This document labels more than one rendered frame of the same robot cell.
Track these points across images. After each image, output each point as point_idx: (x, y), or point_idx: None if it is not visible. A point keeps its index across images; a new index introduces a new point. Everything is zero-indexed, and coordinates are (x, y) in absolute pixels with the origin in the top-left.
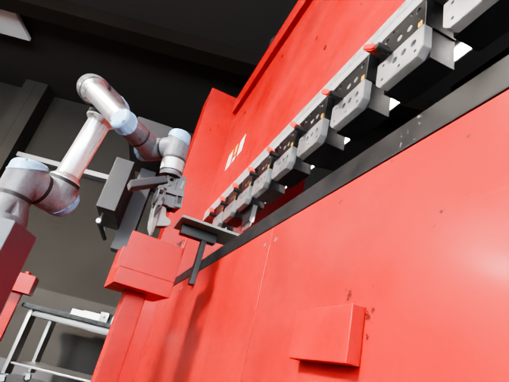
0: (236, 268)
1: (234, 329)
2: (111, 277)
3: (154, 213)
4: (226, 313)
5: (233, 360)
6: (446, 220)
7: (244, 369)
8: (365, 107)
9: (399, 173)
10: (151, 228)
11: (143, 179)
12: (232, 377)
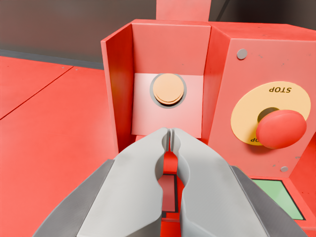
0: (32, 203)
1: (31, 137)
2: (201, 22)
3: (96, 170)
4: (60, 153)
5: (29, 119)
6: None
7: (4, 113)
8: None
9: None
10: (148, 134)
11: None
12: (31, 112)
